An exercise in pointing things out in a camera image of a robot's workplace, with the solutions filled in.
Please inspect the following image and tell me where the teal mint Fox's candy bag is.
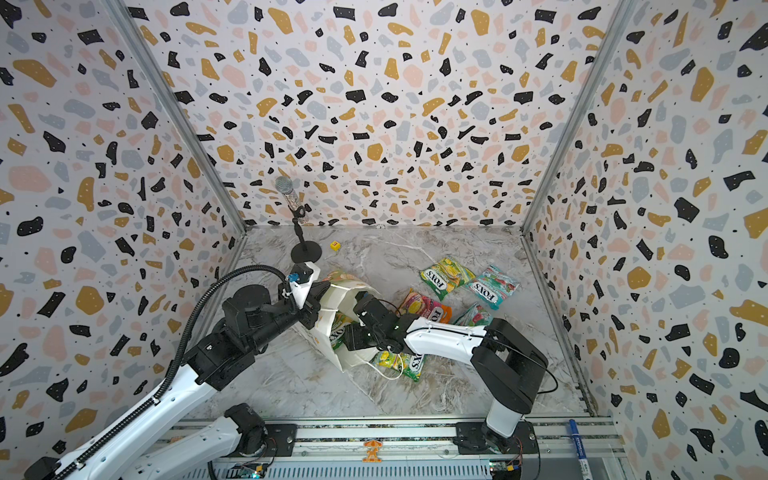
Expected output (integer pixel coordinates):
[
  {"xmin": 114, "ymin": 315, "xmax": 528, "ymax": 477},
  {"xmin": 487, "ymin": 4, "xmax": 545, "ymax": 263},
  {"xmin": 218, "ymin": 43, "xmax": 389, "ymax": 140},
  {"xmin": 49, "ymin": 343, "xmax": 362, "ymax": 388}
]
[{"xmin": 468, "ymin": 265, "xmax": 519, "ymax": 310}]

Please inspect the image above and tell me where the green circuit board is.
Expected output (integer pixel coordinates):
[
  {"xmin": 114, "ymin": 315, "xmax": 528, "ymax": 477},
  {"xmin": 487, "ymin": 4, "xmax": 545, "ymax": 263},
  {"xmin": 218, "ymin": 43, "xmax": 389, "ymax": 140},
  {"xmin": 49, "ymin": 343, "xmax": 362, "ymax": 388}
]
[{"xmin": 226, "ymin": 463, "xmax": 268, "ymax": 480}]

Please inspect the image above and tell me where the blue marker pen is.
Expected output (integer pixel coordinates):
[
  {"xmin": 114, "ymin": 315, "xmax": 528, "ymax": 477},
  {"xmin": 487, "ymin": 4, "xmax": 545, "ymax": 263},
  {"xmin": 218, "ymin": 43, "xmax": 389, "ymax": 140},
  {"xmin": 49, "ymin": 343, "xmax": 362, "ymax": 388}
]
[{"xmin": 568, "ymin": 419, "xmax": 594, "ymax": 480}]

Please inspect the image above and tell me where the orange Fox's candy bag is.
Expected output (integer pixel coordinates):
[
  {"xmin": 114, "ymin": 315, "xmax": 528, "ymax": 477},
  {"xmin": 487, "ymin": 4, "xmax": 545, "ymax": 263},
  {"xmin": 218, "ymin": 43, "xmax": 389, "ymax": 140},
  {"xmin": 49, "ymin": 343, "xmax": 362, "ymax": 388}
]
[{"xmin": 399, "ymin": 289, "xmax": 452, "ymax": 324}]

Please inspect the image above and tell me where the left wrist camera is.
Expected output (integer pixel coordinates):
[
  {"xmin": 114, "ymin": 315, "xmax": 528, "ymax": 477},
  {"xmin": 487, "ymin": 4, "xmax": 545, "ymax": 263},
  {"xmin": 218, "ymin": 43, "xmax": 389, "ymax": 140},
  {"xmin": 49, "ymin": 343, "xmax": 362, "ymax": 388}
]
[{"xmin": 287, "ymin": 262, "xmax": 320, "ymax": 309}]

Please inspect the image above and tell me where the microphone on black stand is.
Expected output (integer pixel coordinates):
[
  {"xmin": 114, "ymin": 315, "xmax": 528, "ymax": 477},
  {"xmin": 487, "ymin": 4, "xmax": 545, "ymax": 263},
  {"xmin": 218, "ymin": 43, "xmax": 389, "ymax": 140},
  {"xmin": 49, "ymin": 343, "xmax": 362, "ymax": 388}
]
[{"xmin": 275, "ymin": 176, "xmax": 322, "ymax": 263}]

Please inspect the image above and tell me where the green Fox's candy bag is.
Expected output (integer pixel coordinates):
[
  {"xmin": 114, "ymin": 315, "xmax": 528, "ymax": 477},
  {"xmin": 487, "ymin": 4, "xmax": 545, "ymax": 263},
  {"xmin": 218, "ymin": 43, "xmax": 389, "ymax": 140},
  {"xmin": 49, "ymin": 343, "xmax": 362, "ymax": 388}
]
[
  {"xmin": 374, "ymin": 351, "xmax": 425, "ymax": 382},
  {"xmin": 329, "ymin": 312, "xmax": 354, "ymax": 350}
]

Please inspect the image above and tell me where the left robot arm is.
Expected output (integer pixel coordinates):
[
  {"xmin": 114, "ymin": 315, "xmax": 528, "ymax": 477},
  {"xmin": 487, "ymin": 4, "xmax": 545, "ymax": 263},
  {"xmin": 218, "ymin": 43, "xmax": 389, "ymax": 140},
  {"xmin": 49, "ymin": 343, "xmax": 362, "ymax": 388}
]
[{"xmin": 24, "ymin": 281, "xmax": 330, "ymax": 479}]

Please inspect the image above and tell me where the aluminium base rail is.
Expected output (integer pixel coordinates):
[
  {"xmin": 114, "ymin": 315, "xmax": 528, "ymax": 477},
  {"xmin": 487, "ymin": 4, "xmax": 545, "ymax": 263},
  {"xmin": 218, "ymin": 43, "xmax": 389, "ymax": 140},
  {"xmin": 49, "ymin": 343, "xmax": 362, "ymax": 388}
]
[{"xmin": 181, "ymin": 415, "xmax": 634, "ymax": 479}]

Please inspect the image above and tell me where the white paper shopping bag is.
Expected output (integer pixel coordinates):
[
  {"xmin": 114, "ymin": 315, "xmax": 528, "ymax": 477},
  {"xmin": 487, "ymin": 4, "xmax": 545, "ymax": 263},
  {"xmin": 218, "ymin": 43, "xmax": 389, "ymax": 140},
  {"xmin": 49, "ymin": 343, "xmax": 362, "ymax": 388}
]
[{"xmin": 297, "ymin": 269, "xmax": 380, "ymax": 372}]

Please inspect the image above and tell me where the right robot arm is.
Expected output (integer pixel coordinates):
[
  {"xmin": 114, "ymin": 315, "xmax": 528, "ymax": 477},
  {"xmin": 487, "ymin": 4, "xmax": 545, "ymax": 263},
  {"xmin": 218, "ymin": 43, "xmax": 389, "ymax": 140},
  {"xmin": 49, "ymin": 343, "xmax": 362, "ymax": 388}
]
[{"xmin": 344, "ymin": 291, "xmax": 549, "ymax": 453}]

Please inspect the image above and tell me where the black corrugated cable conduit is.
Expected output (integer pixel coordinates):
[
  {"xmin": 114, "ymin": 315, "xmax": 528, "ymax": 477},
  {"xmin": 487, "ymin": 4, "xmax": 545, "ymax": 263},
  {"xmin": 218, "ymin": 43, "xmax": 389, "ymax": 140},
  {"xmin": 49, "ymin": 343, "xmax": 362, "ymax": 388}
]
[{"xmin": 41, "ymin": 264, "xmax": 292, "ymax": 480}]

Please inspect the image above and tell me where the yellow-green Fox's candy bag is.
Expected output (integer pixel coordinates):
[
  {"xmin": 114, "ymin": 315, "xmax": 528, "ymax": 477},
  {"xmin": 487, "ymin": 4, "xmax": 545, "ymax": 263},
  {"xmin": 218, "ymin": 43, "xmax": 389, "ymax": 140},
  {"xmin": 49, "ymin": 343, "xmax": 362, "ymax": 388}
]
[{"xmin": 420, "ymin": 257, "xmax": 476, "ymax": 300}]

